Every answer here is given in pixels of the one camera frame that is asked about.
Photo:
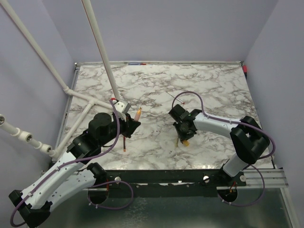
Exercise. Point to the pink pencil-shaped marker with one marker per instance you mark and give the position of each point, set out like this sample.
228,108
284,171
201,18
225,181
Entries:
138,114

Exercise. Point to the white PVC pipe frame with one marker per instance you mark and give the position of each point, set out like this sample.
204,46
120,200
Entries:
31,98

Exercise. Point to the thin silver red pen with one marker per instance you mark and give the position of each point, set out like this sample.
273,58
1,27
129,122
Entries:
182,102

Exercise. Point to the orange red gel pen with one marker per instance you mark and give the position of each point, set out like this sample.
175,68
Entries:
124,144

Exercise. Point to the aluminium rail frame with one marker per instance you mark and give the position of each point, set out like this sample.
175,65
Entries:
273,178

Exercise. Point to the blue red marker at edge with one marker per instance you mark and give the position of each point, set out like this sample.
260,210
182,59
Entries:
136,64

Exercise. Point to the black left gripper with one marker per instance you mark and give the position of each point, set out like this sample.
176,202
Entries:
130,125

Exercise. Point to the yellow highlighter pen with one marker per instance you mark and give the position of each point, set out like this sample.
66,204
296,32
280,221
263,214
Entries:
176,142

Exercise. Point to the red black clamp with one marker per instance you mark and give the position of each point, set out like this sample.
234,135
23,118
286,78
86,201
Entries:
244,67

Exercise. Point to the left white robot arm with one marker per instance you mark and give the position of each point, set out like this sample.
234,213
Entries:
73,171

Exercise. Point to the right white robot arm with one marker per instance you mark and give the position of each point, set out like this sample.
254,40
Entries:
247,137

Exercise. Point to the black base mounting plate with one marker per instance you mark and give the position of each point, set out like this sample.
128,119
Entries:
167,183

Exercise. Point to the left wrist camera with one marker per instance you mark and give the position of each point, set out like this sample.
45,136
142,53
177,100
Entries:
122,107

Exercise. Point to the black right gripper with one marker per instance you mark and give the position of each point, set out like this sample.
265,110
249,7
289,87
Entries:
183,137

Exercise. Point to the orange yellow pen cap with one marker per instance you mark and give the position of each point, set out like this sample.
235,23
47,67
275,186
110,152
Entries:
185,142

